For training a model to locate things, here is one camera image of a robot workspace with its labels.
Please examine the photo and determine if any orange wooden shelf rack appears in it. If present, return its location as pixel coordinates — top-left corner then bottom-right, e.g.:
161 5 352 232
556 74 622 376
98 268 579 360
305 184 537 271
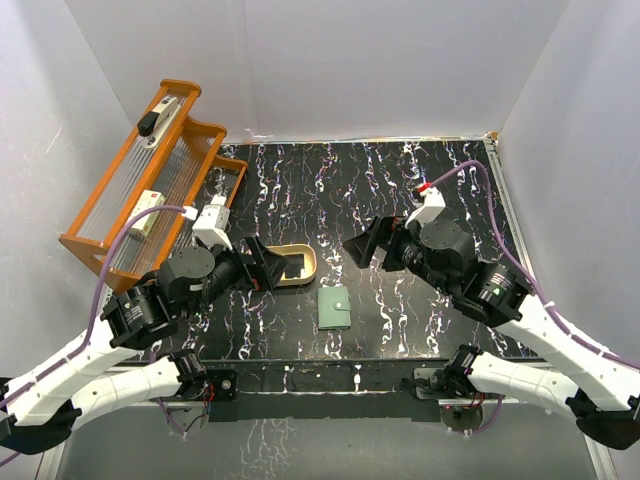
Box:
59 79 248 292

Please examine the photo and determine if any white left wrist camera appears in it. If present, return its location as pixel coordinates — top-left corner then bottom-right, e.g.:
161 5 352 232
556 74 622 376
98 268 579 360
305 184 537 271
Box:
192 204 232 250

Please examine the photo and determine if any black and white stapler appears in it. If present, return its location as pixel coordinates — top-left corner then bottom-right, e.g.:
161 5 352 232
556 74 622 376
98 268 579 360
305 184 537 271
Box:
137 95 181 150

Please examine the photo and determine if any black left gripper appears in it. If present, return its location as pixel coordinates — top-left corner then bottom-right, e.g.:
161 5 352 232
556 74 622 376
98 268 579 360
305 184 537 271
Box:
183 232 289 320

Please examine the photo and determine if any white small clip object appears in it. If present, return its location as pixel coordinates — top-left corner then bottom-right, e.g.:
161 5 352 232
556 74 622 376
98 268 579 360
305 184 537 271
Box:
209 195 227 206

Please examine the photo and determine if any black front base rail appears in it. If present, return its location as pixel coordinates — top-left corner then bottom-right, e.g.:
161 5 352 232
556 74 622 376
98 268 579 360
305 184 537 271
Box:
149 359 506 424

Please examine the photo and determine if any mint green card holder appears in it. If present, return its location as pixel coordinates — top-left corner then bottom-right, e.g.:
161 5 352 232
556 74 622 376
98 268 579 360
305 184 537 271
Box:
317 286 351 330

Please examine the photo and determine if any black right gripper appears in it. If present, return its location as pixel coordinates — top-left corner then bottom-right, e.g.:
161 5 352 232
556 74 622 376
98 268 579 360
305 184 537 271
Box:
344 213 454 296

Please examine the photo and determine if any white small cardboard box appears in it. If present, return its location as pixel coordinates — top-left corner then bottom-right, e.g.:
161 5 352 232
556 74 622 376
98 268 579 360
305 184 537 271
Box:
123 189 167 237

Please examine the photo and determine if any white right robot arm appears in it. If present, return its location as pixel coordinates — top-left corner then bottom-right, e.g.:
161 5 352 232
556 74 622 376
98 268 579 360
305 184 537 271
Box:
343 217 639 450

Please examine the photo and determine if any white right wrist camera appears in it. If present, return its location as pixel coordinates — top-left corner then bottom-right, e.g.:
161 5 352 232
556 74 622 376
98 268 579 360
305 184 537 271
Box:
405 182 446 226

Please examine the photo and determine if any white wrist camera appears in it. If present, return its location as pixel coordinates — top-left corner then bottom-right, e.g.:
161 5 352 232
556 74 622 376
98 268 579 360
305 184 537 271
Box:
405 182 446 226
192 204 232 250

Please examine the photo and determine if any tan oval wooden tray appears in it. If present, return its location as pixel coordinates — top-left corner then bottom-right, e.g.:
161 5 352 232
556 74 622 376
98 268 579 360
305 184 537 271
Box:
268 243 318 288

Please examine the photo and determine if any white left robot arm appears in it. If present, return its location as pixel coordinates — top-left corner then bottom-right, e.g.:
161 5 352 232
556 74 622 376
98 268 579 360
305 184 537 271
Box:
1 236 289 455

